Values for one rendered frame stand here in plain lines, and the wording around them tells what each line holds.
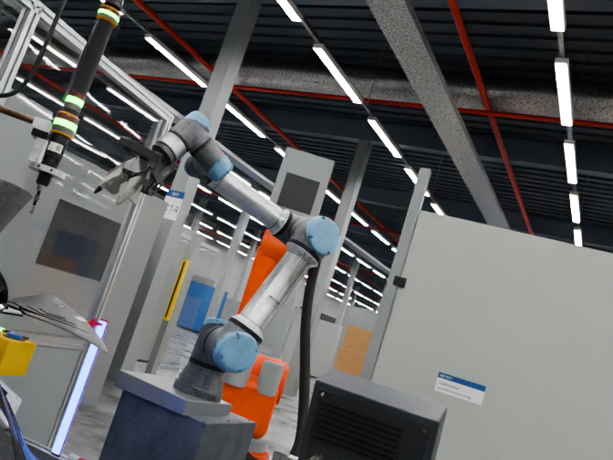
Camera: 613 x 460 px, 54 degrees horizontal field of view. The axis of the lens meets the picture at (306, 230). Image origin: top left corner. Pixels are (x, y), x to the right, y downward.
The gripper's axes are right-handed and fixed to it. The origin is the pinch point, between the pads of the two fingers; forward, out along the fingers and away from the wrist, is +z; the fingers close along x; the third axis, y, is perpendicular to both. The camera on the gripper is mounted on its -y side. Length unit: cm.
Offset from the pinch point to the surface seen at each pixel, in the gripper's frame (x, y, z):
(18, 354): 6.0, 24.6, 39.4
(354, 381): -74, 21, 4
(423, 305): -36, 131, -87
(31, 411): 61, 102, 46
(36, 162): -13.8, -27.7, 15.0
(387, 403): -84, 17, 6
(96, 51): -12.0, -38.1, -8.2
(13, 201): -3.1, -17.0, 20.3
